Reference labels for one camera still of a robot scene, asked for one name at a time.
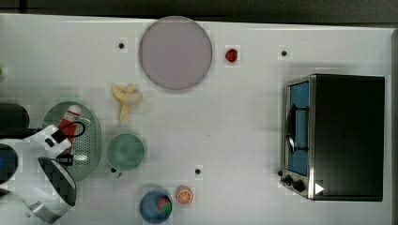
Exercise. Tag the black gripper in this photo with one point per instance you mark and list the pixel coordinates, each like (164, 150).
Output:
(66, 156)

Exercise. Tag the red plush ketchup bottle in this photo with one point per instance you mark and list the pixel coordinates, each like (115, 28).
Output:
(68, 124)

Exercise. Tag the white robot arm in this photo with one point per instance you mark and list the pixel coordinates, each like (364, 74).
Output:
(30, 170)

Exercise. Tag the green oval strainer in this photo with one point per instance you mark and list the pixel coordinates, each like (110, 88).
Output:
(86, 149)

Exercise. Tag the green mug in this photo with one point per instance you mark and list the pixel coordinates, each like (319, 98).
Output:
(125, 152)

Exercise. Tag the plush peeled banana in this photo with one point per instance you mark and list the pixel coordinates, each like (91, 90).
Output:
(126, 97)

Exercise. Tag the blue bowl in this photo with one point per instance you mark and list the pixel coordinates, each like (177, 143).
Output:
(148, 206)

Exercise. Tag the plush strawberry in bowl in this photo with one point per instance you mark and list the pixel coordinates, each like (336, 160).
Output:
(164, 205)

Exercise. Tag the plush orange slice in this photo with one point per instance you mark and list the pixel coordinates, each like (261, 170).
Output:
(184, 195)

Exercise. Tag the grey round plate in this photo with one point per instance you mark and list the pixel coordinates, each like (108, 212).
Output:
(175, 53)

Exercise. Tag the black toaster oven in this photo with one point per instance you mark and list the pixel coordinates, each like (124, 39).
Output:
(334, 137)

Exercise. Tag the black cylinder table post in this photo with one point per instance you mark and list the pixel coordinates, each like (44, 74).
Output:
(14, 121)

